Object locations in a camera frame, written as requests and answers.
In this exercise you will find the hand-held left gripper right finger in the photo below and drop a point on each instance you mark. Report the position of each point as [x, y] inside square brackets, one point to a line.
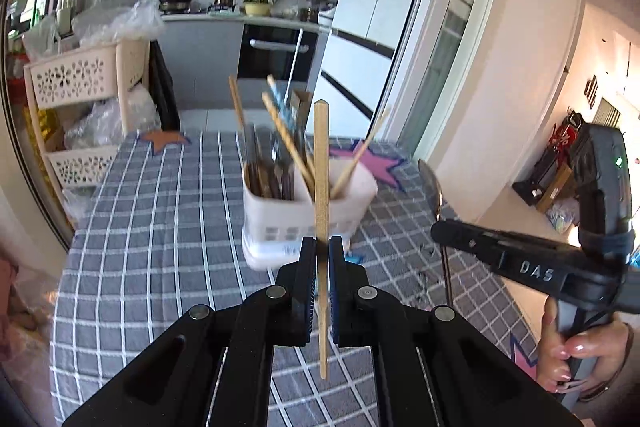
[337, 287]

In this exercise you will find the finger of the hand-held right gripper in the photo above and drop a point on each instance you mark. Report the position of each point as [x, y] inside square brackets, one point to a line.
[465, 239]

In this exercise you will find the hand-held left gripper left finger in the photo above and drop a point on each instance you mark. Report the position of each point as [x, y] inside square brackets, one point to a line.
[306, 287]

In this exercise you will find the metal spoon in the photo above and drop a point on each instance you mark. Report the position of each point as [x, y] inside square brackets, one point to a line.
[431, 187]

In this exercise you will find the white plastic utensil holder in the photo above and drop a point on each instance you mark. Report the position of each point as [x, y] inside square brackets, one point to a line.
[280, 217]

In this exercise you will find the plain wooden chopstick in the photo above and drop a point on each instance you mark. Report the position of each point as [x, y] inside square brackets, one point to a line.
[236, 104]
[357, 157]
[321, 167]

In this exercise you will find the speckled wooden chopstick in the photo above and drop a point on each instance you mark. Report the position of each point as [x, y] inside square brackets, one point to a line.
[285, 137]

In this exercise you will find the blue-patterned chopstick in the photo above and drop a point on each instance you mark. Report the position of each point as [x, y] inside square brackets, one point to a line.
[280, 102]

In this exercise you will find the person's right hand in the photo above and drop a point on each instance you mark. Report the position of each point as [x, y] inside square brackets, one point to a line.
[600, 357]

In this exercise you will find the black case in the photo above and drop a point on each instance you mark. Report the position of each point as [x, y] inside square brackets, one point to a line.
[540, 187]

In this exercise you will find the grey checked star tablecloth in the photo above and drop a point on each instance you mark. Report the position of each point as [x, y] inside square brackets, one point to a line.
[165, 232]

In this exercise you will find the cardboard box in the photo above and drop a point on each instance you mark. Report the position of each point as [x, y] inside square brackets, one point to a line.
[305, 104]

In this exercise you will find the black built-in oven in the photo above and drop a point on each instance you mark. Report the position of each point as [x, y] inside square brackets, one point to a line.
[270, 57]

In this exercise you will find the black hanging cloth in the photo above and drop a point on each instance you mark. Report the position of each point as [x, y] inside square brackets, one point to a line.
[165, 92]

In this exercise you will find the crumpled clear plastic bag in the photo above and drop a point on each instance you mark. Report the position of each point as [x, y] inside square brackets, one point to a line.
[110, 122]

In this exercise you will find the yellow-green pot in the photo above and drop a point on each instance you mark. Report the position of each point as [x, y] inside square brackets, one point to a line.
[257, 9]

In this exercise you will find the steel cooking pot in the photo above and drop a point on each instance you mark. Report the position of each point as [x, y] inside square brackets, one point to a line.
[227, 2]

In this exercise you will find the white perforated storage rack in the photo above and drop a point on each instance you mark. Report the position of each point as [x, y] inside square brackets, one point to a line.
[70, 77]

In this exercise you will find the dark wall decoration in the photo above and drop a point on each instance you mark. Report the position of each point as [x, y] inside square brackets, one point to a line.
[592, 92]

